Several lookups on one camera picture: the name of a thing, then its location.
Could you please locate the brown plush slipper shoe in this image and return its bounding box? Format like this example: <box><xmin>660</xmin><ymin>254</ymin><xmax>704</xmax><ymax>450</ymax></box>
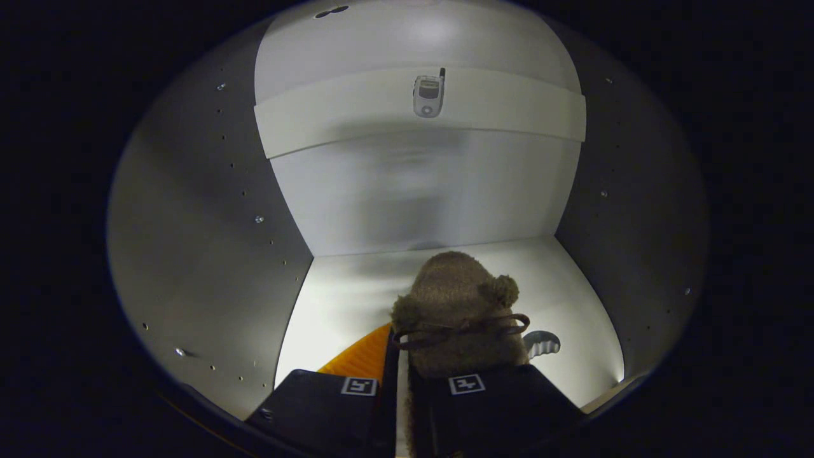
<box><xmin>390</xmin><ymin>251</ymin><xmax>532</xmax><ymax>458</ymax></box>

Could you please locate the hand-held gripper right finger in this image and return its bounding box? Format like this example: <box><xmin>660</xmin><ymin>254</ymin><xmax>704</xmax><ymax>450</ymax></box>
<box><xmin>407</xmin><ymin>363</ymin><xmax>586</xmax><ymax>458</ymax></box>

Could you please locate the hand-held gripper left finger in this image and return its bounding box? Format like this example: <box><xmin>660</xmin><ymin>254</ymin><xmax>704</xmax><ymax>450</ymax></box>
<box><xmin>245</xmin><ymin>321</ymin><xmax>400</xmax><ymax>458</ymax></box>

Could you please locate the grey shoe cabinet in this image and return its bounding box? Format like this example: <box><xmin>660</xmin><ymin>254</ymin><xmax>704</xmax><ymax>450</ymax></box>
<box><xmin>107</xmin><ymin>0</ymin><xmax>710</xmax><ymax>424</ymax></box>

